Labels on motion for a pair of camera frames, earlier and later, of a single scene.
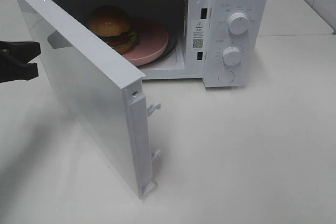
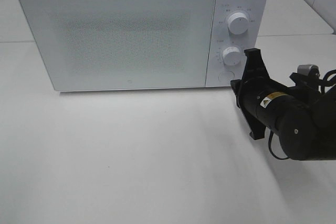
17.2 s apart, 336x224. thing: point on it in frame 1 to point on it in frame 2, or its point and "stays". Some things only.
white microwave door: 106,96 to 123,38
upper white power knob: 238,23 stays
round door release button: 226,77 stays
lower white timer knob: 231,55 stays
